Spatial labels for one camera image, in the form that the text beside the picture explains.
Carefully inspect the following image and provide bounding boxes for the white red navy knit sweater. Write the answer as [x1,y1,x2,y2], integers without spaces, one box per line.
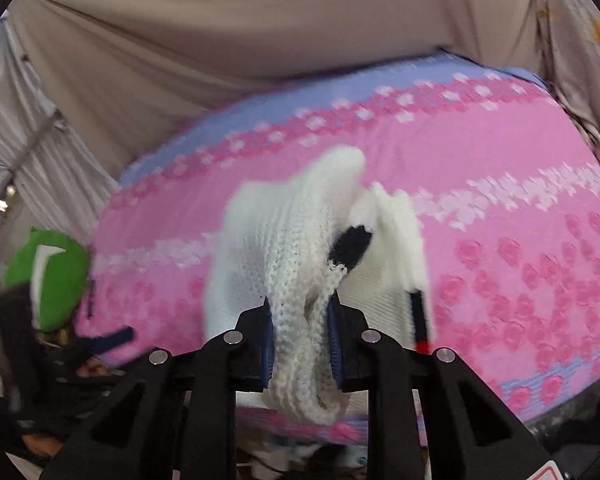
[204,145,435,427]

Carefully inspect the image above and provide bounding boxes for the pink floral bed sheet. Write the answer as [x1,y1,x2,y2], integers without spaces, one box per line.
[75,51,600,447]

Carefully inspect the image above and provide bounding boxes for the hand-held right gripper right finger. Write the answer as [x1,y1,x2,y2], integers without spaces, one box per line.
[326,294,556,480]

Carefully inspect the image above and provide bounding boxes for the white pleated curtain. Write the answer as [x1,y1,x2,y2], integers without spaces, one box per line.
[0,17,123,301]

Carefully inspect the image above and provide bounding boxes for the beige backdrop cloth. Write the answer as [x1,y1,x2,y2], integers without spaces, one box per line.
[7,0,556,183]

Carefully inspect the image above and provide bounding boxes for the pale floral curtain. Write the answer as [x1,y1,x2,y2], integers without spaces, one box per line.
[532,0,600,183]

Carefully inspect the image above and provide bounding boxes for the green plush pillow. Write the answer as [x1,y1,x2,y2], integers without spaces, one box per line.
[5,229,92,333]

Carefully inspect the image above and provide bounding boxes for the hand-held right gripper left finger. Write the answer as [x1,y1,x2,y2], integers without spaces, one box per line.
[39,300,277,480]

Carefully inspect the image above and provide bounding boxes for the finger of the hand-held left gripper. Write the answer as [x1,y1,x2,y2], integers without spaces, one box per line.
[77,326,136,361]

